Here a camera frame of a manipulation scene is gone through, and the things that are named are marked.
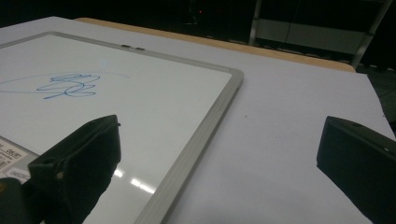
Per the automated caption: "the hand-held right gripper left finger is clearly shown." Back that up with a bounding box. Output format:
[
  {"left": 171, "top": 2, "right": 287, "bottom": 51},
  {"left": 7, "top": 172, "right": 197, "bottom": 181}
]
[{"left": 27, "top": 114, "right": 122, "bottom": 224}]

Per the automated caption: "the grey metal stand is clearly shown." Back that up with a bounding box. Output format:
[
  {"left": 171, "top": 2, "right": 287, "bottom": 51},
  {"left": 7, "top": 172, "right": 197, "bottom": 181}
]
[{"left": 247, "top": 0, "right": 394, "bottom": 69}]

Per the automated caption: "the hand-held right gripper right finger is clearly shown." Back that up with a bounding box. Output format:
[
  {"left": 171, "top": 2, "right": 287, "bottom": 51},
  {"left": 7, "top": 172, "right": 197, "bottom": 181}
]
[{"left": 316, "top": 115, "right": 396, "bottom": 224}]

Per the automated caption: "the white table cover sheet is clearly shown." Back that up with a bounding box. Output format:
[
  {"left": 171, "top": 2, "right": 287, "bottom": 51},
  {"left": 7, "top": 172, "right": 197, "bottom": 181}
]
[{"left": 0, "top": 16, "right": 396, "bottom": 224}]

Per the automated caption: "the grey framed whiteboard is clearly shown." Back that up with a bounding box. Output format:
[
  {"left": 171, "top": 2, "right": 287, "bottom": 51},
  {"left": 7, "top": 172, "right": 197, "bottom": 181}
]
[{"left": 0, "top": 31, "right": 245, "bottom": 224}]

